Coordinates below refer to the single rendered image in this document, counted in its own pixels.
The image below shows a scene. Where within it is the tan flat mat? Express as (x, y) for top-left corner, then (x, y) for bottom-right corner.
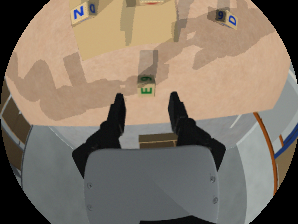
(69, 0), (178, 61)

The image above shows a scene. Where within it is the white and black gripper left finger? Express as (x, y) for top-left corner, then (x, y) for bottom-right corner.
(72, 93), (126, 179)

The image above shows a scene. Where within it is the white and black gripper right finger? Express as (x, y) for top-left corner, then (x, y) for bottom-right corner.
(168, 91), (226, 172)

